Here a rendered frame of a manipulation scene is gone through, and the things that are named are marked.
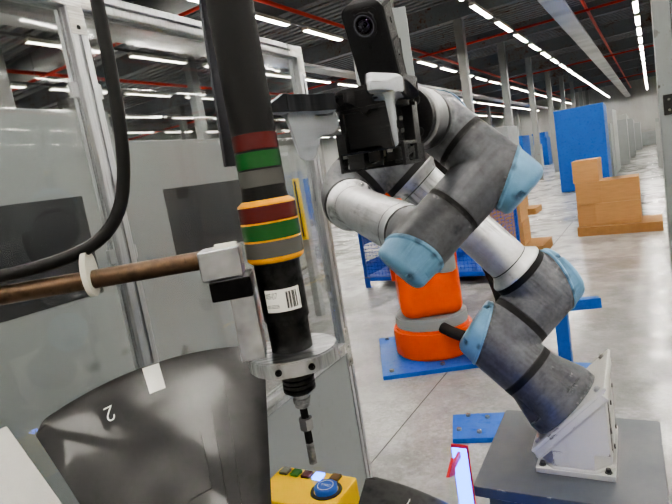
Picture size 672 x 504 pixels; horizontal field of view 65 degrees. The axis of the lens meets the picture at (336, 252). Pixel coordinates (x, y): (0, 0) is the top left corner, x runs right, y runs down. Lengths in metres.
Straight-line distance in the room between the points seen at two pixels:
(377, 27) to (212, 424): 0.42
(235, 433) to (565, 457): 0.70
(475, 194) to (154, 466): 0.45
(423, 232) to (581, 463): 0.60
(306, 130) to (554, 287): 0.68
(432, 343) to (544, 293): 3.24
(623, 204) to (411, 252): 8.93
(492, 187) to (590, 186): 8.86
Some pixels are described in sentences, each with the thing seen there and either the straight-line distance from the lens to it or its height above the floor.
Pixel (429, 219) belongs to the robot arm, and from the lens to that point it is 0.64.
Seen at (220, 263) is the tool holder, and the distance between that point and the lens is 0.39.
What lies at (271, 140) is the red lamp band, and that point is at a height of 1.62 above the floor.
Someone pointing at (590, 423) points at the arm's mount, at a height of 1.10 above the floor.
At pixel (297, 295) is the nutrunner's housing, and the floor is 1.51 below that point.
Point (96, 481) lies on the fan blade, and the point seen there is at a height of 1.36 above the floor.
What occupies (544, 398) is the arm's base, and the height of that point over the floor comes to 1.14.
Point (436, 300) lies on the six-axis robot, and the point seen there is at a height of 0.51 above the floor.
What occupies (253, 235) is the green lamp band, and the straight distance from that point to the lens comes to 0.38.
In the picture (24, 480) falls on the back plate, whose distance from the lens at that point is 0.74.
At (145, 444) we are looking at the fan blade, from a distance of 0.55.
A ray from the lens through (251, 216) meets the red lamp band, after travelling 0.38.
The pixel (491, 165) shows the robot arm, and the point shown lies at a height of 1.57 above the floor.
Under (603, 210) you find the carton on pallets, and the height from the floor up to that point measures 0.38.
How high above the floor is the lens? 1.59
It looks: 8 degrees down
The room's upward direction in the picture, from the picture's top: 9 degrees counter-clockwise
